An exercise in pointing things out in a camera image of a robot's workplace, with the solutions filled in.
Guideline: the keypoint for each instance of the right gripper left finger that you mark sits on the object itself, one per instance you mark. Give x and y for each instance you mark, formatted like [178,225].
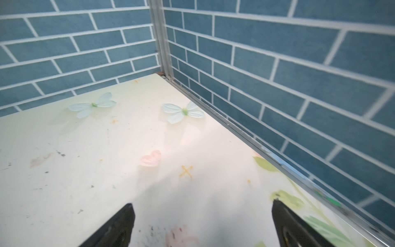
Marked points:
[116,232]

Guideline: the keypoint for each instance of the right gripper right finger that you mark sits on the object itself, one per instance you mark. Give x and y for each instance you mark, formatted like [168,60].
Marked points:
[292,231]

